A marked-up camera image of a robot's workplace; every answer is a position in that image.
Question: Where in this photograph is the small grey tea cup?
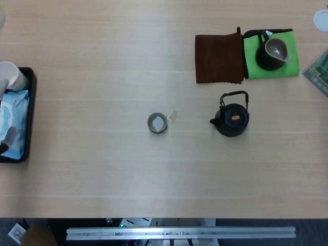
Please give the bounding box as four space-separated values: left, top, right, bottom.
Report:
147 112 170 135

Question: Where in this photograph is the white paper cup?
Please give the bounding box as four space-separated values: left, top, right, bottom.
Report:
0 61 29 92

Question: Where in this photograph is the aluminium rail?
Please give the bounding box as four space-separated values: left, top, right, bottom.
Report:
66 226 297 241

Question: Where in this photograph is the black ceramic pitcher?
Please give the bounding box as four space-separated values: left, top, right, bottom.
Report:
255 30 290 71

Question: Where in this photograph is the orange brown stool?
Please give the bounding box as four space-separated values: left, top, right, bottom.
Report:
20 224 59 246

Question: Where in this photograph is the white floor socket box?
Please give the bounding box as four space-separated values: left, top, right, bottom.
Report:
7 222 27 244

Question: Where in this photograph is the black teapot with handle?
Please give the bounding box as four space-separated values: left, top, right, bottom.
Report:
209 90 250 137

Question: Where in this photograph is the green tea box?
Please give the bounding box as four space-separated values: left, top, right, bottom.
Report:
301 49 328 97

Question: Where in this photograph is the brown cloth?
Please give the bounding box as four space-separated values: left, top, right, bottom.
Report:
194 26 245 85

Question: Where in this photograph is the black plastic tray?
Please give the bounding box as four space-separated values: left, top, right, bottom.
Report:
0 67 37 164

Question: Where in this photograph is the white round lid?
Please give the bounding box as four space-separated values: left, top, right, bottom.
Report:
313 9 328 32

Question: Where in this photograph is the blue wet wipes pack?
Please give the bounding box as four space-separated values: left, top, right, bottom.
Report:
0 89 30 160

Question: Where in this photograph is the tea bag with tag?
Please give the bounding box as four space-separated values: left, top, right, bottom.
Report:
153 110 179 130

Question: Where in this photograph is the green cloth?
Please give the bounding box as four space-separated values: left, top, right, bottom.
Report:
242 28 300 79

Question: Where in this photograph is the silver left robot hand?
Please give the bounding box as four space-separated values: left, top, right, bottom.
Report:
0 78 17 156

